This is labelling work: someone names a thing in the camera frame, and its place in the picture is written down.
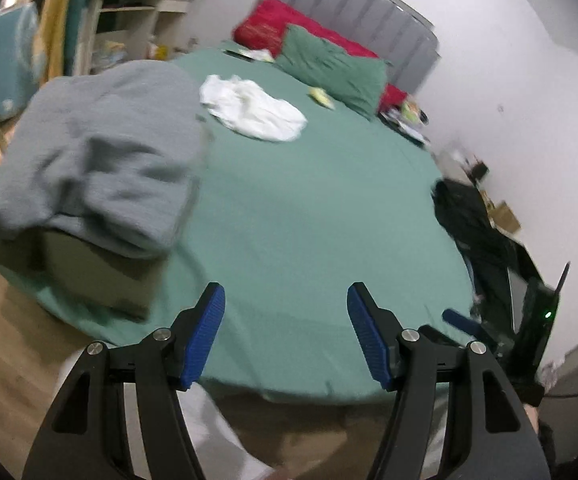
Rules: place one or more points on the beige computer desk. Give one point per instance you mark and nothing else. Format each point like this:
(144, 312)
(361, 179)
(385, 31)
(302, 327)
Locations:
(134, 5)

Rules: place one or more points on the snack bag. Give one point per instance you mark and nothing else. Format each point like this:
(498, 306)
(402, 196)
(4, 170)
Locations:
(411, 109)

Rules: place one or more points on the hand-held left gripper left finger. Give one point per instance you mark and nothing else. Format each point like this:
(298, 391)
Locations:
(201, 345)

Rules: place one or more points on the black phone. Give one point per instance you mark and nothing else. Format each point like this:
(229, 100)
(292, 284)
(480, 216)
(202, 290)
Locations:
(236, 54)

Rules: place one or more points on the yellow packet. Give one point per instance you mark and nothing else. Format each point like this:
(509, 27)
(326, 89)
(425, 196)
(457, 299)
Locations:
(321, 96)

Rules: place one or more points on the trash bin with bag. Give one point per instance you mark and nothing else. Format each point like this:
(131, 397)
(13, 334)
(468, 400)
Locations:
(109, 52)

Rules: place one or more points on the cardboard box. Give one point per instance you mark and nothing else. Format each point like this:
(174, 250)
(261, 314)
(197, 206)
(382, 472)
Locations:
(505, 216)

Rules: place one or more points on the light blue chair cover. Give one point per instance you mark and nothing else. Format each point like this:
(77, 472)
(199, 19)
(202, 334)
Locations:
(4, 60)

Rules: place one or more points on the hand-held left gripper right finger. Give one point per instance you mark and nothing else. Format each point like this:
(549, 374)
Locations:
(369, 345)

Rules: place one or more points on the white tissue paper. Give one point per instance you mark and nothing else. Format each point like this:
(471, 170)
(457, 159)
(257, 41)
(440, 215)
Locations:
(260, 54)

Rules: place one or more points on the green pillow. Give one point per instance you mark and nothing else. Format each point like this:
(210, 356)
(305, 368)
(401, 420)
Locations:
(334, 67)

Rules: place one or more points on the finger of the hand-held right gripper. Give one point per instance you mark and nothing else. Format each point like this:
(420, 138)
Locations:
(461, 321)

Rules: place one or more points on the black clothes pile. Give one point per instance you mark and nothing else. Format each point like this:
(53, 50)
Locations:
(469, 220)

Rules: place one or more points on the grey padded headboard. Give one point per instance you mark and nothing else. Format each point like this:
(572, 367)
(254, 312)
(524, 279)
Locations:
(359, 0)

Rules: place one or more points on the yellow curtain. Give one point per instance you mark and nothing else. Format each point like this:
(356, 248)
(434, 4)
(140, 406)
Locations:
(59, 15)

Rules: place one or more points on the white crumpled shirt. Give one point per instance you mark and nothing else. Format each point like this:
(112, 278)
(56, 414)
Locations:
(254, 107)

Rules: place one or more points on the olive folded clothes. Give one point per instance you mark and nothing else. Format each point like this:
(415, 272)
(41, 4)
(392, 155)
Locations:
(99, 275)

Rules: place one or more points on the grey printed hoodie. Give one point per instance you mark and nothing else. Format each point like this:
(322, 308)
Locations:
(94, 160)

